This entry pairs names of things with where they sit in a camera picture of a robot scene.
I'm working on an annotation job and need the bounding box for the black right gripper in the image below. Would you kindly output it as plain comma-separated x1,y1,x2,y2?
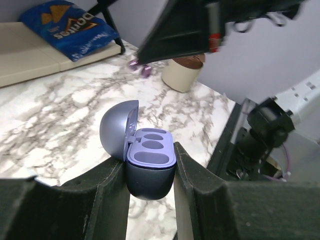
137,0,303,63

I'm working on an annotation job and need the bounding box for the purple earbud charging case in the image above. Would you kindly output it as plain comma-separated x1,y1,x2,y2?
99,100,177,200

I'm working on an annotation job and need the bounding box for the purple earbud one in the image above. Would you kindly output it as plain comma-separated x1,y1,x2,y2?
128,59,152,78

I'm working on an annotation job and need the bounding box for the blue Doritos bag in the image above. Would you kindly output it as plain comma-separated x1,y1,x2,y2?
18,0,119,62

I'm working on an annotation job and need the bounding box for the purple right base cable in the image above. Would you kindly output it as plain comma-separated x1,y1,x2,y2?
264,144,293,182

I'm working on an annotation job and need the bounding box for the black beige shelf rack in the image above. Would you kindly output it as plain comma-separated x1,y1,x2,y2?
0,0,125,87

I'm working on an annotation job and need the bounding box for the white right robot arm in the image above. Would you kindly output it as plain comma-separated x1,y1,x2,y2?
137,0,320,181

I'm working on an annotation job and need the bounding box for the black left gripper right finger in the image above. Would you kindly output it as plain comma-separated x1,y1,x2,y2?
174,142,320,240

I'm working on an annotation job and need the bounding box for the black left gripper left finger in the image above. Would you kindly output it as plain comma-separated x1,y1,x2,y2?
0,158,130,240

